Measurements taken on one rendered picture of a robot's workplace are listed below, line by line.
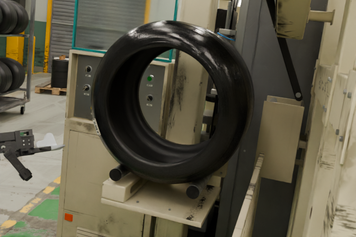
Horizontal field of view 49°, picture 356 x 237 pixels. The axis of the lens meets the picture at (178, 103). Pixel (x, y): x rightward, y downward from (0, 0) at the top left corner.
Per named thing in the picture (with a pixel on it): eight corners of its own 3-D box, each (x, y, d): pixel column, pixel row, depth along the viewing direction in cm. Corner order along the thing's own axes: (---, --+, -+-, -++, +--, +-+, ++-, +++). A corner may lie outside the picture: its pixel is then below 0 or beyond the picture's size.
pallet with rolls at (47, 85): (51, 85, 887) (53, 51, 875) (87, 89, 892) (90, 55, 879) (34, 92, 769) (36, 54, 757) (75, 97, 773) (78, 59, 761)
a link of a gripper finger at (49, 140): (64, 130, 129) (34, 134, 125) (66, 148, 128) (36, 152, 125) (63, 131, 132) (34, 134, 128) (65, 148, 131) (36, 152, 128)
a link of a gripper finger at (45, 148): (51, 145, 125) (21, 149, 122) (51, 150, 125) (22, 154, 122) (50, 146, 130) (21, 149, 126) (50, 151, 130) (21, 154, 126)
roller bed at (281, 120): (256, 162, 172) (267, 95, 167) (291, 169, 168) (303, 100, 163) (252, 175, 153) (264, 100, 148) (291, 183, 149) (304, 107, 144)
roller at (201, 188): (217, 158, 161) (219, 169, 161) (207, 158, 162) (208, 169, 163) (198, 185, 128) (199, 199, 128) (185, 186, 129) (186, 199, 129)
